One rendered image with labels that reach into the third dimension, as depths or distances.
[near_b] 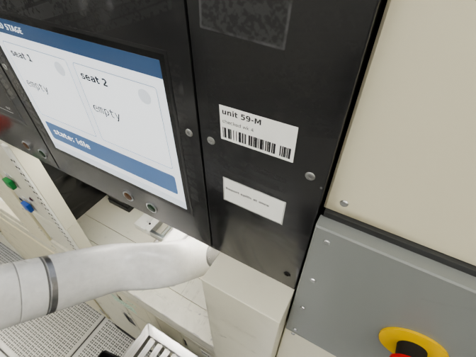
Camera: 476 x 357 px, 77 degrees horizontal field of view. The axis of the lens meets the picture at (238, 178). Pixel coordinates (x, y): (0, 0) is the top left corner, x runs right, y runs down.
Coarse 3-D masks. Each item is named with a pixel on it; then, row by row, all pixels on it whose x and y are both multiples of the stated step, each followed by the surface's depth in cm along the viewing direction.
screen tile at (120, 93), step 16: (80, 64) 33; (80, 80) 35; (96, 80) 33; (112, 80) 32; (128, 80) 31; (96, 96) 35; (112, 96) 34; (128, 96) 32; (128, 112) 34; (144, 112) 33; (160, 112) 31; (112, 128) 38; (128, 128) 36; (144, 128) 35; (160, 128) 33; (128, 144) 39; (144, 144) 37; (160, 144) 35; (160, 160) 37
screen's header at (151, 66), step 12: (0, 24) 36; (12, 24) 35; (24, 36) 35; (36, 36) 34; (48, 36) 33; (60, 36) 32; (60, 48) 33; (72, 48) 32; (84, 48) 31; (96, 48) 30; (108, 48) 29; (108, 60) 30; (120, 60) 29; (132, 60) 29; (144, 60) 28; (156, 60) 27; (144, 72) 29; (156, 72) 28
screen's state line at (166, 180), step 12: (60, 132) 47; (72, 132) 45; (72, 144) 47; (84, 144) 45; (96, 144) 43; (96, 156) 45; (108, 156) 43; (120, 156) 42; (120, 168) 44; (132, 168) 42; (144, 168) 40; (156, 180) 41; (168, 180) 39
